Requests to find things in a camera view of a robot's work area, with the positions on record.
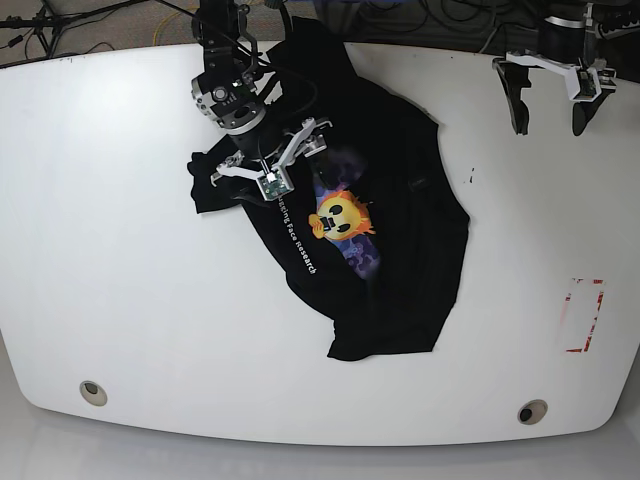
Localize table cable grommet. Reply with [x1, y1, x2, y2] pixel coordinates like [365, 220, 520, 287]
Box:
[79, 381, 108, 407]
[517, 399, 548, 426]

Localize yellow cable on floor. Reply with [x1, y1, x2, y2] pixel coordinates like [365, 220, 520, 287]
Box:
[153, 9, 194, 47]

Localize black printed T-shirt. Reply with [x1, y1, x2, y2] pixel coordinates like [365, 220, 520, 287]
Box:
[187, 17, 470, 361]

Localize left table cable grommet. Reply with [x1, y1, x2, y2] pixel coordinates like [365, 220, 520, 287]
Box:
[79, 381, 108, 407]

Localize red tape marking rectangle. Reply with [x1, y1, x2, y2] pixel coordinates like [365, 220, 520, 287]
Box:
[559, 277, 605, 353]

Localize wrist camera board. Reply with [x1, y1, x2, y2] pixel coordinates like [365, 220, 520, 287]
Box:
[256, 166, 295, 202]
[574, 68, 601, 102]

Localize right table cable grommet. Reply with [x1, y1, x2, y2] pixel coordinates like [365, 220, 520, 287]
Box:
[517, 399, 548, 426]

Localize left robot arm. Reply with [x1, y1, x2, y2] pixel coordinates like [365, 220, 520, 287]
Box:
[210, 4, 617, 201]

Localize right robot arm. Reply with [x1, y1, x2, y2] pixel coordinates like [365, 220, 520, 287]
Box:
[191, 1, 616, 201]

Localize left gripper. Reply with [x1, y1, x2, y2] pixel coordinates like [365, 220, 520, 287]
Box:
[492, 52, 617, 100]

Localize black tripod stand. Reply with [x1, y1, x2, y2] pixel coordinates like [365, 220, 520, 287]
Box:
[1, 1, 100, 60]

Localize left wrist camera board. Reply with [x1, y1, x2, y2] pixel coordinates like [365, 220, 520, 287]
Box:
[574, 68, 601, 102]

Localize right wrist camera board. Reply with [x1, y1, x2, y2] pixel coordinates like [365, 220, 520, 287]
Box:
[256, 166, 295, 202]

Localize white power strip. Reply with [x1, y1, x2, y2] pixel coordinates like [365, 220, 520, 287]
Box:
[596, 12, 639, 40]

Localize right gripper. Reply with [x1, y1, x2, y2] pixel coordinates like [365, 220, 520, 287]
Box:
[210, 117, 333, 187]

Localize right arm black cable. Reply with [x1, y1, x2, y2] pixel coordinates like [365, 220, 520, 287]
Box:
[164, 0, 321, 131]

